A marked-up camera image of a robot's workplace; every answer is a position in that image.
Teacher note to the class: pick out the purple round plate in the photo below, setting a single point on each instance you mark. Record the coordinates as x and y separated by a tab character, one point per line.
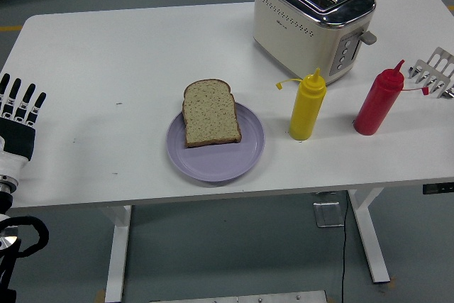
220	161

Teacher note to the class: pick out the silver floor socket plate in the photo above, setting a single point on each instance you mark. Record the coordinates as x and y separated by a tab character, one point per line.
328	214

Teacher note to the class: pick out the white table leg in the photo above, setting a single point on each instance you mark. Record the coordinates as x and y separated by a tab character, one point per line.
370	235
118	246

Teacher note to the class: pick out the silver metal toast rack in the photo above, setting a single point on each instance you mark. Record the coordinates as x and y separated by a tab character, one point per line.
438	76

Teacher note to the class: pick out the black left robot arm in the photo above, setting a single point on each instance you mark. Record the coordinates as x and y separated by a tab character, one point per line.
44	237

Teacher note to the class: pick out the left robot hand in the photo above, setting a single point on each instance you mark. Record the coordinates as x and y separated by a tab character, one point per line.
17	140

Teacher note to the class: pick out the red squeeze bottle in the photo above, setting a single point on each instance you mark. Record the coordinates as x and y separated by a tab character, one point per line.
376	104

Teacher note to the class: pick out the black table control panel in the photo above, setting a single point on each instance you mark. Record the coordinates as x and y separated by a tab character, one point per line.
438	188

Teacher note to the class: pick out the yellow squeeze bottle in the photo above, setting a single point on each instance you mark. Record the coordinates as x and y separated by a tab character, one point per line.
305	111

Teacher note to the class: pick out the brown bread slice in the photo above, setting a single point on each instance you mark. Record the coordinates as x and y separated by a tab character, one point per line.
211	115

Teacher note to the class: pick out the cream and chrome toaster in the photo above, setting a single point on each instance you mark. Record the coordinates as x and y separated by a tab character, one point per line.
291	30

